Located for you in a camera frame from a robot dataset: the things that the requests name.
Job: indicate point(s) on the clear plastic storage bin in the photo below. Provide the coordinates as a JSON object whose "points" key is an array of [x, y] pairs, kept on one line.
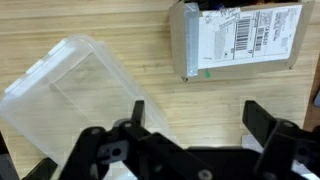
{"points": [[79, 83]]}

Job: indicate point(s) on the brown cardboard box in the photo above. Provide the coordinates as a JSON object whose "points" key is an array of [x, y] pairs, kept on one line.
{"points": [[236, 39]]}

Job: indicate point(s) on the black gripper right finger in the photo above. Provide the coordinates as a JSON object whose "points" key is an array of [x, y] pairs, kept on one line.
{"points": [[283, 143]]}

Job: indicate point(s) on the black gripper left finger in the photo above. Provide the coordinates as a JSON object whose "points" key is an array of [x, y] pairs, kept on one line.
{"points": [[148, 156]]}

